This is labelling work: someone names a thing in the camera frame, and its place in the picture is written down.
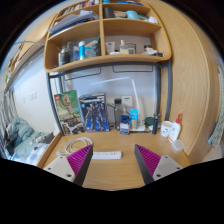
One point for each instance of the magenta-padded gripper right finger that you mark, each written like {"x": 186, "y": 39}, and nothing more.
{"x": 166, "y": 165}

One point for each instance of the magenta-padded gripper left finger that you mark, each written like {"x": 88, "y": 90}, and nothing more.
{"x": 58, "y": 166}

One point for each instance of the white lotion bottle red cap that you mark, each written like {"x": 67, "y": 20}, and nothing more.
{"x": 174, "y": 131}

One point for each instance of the white mug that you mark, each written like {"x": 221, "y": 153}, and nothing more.
{"x": 166, "y": 129}

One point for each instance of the black electric shaver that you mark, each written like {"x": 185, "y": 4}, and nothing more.
{"x": 155, "y": 124}

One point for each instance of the bed with grey-green bedding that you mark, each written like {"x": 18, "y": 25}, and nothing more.
{"x": 23, "y": 140}

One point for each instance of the green round container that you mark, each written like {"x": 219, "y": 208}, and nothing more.
{"x": 149, "y": 121}

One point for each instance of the white power strip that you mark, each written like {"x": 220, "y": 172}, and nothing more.
{"x": 106, "y": 155}

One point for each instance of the light blue tall box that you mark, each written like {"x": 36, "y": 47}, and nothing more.
{"x": 134, "y": 118}

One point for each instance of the green toy figure box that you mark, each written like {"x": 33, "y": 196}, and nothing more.
{"x": 68, "y": 110}

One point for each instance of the blue robot model kit box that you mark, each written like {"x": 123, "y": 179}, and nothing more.
{"x": 94, "y": 113}

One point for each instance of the clear bottle with black cap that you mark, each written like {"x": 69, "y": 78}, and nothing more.
{"x": 117, "y": 115}

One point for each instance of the white box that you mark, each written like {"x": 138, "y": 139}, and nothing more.
{"x": 127, "y": 101}

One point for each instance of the white desk lamp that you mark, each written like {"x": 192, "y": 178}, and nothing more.
{"x": 135, "y": 93}

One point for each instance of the wooden shelf unit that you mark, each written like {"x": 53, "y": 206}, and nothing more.
{"x": 100, "y": 60}

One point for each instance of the white wall switch plate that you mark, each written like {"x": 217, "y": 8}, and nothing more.
{"x": 33, "y": 96}

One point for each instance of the dark metal desk frame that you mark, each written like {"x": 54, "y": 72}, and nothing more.
{"x": 169, "y": 90}

